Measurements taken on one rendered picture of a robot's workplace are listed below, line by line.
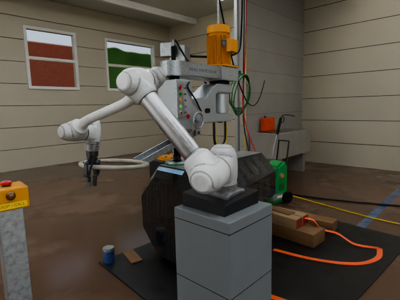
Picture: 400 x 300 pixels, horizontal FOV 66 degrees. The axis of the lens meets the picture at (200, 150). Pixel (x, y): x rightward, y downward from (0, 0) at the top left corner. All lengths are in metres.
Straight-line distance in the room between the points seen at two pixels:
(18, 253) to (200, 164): 0.81
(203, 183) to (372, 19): 6.44
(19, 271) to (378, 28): 7.07
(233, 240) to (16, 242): 0.92
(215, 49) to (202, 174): 1.93
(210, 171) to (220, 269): 0.52
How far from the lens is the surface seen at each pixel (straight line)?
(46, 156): 8.55
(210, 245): 1.65
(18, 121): 8.31
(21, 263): 1.41
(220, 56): 3.13
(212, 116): 2.93
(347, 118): 7.43
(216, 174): 1.44
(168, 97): 2.61
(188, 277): 1.87
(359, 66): 7.41
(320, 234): 3.30
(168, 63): 2.60
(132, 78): 1.55
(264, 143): 5.72
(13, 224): 1.36
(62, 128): 1.93
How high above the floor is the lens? 1.35
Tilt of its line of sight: 8 degrees down
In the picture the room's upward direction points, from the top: 1 degrees counter-clockwise
